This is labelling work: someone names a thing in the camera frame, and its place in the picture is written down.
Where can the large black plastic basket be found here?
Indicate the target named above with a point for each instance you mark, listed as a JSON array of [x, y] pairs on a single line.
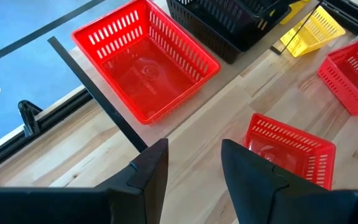
[[194, 27]]

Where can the small red plastic basket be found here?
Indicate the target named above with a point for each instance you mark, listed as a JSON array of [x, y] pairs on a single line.
[[294, 149]]

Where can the large yellow plastic basket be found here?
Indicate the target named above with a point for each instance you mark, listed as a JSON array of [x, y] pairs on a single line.
[[292, 11]]

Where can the black aluminium table frame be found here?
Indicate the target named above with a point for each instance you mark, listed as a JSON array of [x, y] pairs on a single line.
[[61, 115]]

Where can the medium red plastic basket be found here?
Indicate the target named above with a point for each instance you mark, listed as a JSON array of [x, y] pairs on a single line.
[[350, 77]]

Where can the medium black plastic basket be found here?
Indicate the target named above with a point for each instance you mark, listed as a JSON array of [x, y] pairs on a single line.
[[259, 7]]

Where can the black frame clamp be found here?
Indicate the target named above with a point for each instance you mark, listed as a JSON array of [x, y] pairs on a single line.
[[28, 115]]

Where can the small yellow plastic basket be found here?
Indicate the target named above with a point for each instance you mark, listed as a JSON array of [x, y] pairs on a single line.
[[314, 32]]

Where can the wooden shelf black metal legs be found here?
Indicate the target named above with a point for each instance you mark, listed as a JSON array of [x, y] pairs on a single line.
[[98, 94]]

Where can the large red plastic basket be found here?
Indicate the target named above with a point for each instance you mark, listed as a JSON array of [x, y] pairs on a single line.
[[148, 74]]

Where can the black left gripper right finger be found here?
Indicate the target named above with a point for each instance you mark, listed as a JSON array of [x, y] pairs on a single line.
[[259, 193]]

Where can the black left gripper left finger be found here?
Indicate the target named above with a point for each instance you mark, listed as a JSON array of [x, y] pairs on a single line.
[[135, 199]]

